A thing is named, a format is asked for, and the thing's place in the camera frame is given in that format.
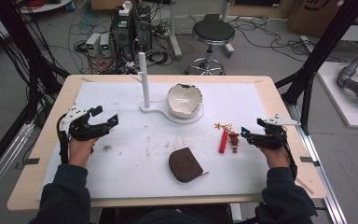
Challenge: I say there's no black computer tower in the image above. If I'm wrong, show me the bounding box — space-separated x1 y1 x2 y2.
109 14 135 62
132 5 153 52

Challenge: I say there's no grey power supply unit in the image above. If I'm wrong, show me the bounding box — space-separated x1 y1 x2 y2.
85 32 103 58
99 33 113 58

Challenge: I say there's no white table leg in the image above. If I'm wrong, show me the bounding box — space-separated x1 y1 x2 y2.
167 0 184 61
221 0 236 59

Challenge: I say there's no red strap keychain with figure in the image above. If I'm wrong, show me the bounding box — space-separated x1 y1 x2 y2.
213 121 241 154

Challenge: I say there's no person's left hand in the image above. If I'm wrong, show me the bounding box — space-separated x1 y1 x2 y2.
68 136 101 169

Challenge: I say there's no black round stool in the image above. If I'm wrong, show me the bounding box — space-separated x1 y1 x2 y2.
183 19 237 77

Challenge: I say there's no person's right hand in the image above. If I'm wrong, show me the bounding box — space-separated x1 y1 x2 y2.
258 145 291 170

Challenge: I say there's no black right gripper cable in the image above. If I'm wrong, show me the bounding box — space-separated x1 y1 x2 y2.
279 132 298 181

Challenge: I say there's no white platform board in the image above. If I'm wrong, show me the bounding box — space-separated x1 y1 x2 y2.
316 61 358 131

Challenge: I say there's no round white table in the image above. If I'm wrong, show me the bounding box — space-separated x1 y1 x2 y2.
16 0 75 14

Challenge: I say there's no brown zip pouch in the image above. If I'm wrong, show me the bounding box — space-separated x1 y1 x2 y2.
168 147 210 184

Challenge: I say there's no person's torso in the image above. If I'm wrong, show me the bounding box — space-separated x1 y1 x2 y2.
98 203 235 224

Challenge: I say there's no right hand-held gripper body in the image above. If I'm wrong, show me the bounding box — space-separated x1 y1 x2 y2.
249 114 302 151

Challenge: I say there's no white stand with pole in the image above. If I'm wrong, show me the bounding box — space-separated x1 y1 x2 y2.
129 51 205 126

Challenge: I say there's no black tape piece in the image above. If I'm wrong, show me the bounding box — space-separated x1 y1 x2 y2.
14 158 41 171
299 156 322 167

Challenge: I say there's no tangle of floor cables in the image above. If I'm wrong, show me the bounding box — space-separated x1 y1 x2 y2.
231 16 348 63

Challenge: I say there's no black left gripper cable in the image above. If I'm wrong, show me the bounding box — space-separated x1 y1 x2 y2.
56 113 70 165

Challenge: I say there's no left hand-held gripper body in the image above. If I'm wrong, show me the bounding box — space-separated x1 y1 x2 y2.
60 105 111 142

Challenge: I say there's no white table mat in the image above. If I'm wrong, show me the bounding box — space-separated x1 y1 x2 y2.
37 81 270 201

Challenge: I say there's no white power strip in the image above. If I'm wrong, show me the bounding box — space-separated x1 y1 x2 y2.
117 1 134 18

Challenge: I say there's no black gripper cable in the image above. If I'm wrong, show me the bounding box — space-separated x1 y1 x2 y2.
56 113 70 165
279 132 298 181

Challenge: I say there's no wooden table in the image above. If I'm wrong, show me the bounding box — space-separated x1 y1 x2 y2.
7 74 328 212

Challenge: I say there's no aluminium rail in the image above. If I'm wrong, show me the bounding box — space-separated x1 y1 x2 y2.
0 121 35 207
283 102 350 224

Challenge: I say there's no cardboard box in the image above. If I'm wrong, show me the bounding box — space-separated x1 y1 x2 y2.
286 0 347 39

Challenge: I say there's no white eggshell-shaped bowl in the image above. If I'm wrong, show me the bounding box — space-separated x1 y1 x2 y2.
166 82 204 119

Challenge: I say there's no black frame post with cables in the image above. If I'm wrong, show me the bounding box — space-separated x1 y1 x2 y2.
0 0 71 129

